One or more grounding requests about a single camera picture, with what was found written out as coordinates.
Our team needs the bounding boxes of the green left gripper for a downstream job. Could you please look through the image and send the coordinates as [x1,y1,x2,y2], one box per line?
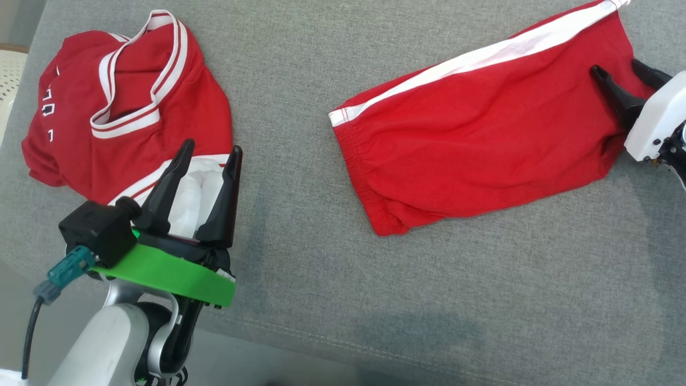
[88,138,243,309]

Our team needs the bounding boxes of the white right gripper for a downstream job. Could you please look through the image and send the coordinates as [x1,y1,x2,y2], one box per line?
[590,58,686,162]

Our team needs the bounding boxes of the red white basketball jersey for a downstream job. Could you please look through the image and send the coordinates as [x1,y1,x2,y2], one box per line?
[21,9,235,239]

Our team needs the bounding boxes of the red shorts with white stripe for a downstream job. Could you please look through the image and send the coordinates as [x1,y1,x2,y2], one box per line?
[329,0,655,237]

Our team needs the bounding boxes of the grey fabric sofa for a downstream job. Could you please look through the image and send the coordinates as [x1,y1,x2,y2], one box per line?
[0,0,686,386]

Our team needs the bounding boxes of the cream perforated laundry basket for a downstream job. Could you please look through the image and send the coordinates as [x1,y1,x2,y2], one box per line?
[0,43,31,148]

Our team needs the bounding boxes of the teal plug black left camera cable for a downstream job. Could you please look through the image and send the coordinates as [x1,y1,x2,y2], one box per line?
[20,245,98,381]

